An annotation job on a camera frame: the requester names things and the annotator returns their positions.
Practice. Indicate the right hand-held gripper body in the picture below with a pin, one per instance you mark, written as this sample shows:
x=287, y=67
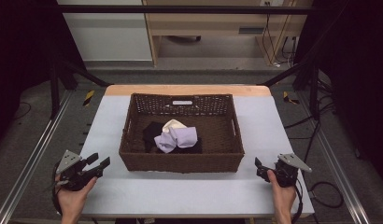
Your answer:
x=287, y=174

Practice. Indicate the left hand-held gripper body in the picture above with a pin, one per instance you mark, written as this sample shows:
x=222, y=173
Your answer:
x=71, y=171

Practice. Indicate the black cloth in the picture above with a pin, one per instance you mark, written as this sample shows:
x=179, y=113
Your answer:
x=150, y=133

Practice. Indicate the brown wicker basket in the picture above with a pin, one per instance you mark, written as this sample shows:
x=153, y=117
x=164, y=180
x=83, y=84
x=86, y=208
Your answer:
x=186, y=161

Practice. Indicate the cream cloth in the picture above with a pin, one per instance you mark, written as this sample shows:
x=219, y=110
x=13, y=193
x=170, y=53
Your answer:
x=174, y=124

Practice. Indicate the light purple cloth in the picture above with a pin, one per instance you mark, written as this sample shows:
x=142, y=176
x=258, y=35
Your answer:
x=180, y=138

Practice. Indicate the person's right hand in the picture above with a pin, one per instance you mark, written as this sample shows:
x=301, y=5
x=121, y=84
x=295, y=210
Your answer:
x=283, y=199

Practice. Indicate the person's left hand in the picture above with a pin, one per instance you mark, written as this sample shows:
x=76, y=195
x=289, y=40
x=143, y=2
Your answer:
x=71, y=199

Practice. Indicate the white table mat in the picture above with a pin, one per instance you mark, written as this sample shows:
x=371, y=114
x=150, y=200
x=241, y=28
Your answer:
x=186, y=193

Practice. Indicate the black metal stand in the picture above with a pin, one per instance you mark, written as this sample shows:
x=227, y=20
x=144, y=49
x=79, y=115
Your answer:
x=55, y=87
x=312, y=87

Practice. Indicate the black curtain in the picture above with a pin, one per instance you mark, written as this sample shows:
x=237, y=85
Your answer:
x=357, y=77
x=21, y=62

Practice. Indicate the white cabinet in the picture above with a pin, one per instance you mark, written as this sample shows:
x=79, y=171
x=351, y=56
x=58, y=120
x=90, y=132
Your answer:
x=108, y=34

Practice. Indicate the wooden desk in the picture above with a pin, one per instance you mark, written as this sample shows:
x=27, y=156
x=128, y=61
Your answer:
x=211, y=21

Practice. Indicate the black horizontal bar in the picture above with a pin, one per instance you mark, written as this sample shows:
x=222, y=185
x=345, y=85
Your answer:
x=180, y=9

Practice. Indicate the aluminium rail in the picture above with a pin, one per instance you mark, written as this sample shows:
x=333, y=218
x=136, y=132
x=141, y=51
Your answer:
x=336, y=168
x=31, y=155

